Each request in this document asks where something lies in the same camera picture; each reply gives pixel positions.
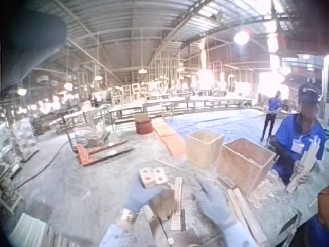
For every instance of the stack of long wooden slats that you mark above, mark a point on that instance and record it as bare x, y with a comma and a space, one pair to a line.
246, 216

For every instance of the shaded hanging lamp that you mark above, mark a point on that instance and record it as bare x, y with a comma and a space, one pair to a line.
142, 71

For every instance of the small open wooden box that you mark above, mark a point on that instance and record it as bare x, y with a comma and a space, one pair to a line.
204, 151

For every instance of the red barrel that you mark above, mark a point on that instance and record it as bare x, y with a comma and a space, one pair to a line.
143, 126

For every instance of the pile of small wooden offcuts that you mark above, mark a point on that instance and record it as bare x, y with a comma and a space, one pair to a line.
267, 190

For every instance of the person's left hand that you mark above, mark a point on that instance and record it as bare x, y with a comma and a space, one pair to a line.
140, 198

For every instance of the thin wooden stick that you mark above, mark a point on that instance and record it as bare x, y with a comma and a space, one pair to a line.
174, 166

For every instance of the person's right fingers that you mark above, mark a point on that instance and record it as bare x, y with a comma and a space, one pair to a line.
205, 191

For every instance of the orange pallet jack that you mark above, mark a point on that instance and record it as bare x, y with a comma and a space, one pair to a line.
97, 153

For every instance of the heap of pale wooden slats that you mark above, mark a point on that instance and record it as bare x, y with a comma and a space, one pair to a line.
33, 231

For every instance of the round hanging lamp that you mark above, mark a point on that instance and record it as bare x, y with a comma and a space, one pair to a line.
241, 37

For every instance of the orange boards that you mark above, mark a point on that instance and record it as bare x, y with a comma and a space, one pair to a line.
169, 139

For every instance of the person's right hand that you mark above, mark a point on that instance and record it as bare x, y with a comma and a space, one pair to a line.
214, 205

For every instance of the bundle of wooden parts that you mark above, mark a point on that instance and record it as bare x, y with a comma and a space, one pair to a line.
304, 164

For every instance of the large open wooden box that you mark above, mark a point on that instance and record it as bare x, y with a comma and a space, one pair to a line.
244, 167

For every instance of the group of wooden chair frames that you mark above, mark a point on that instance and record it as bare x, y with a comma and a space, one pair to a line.
131, 91

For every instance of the pallet of wrapped goods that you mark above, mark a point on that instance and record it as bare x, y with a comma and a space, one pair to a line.
23, 139

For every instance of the curved wooden slat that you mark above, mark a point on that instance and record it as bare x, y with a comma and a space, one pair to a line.
177, 203

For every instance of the short wooden pieces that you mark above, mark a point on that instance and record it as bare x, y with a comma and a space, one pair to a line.
163, 204

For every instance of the dark metal tool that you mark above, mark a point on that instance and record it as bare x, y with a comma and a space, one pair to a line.
290, 222

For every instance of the wooden block with two holes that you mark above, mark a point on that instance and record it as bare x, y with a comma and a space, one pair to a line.
147, 178
161, 175

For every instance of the long wooden workbench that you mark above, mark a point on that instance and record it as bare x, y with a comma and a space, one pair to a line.
185, 104

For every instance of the metal frame cart with bags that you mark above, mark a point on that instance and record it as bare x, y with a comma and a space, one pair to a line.
90, 133

